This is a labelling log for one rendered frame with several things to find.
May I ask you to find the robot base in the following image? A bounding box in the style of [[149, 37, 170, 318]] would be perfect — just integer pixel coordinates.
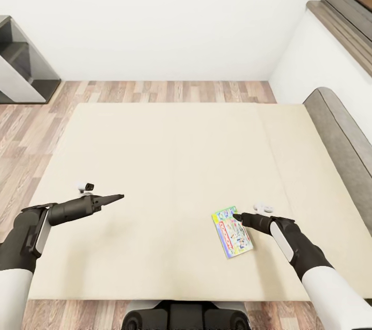
[[121, 300, 251, 330]]

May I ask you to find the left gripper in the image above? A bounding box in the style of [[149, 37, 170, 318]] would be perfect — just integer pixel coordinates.
[[64, 194, 122, 222]]

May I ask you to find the board game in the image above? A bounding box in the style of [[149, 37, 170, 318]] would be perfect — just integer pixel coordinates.
[[211, 206, 254, 258]]

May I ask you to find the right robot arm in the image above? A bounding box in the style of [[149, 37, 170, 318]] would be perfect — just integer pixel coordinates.
[[233, 203, 372, 330]]

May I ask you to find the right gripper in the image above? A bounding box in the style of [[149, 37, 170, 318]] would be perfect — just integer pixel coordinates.
[[233, 212, 265, 233]]

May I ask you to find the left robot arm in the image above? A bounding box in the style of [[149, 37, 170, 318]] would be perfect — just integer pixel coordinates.
[[0, 181, 122, 330]]

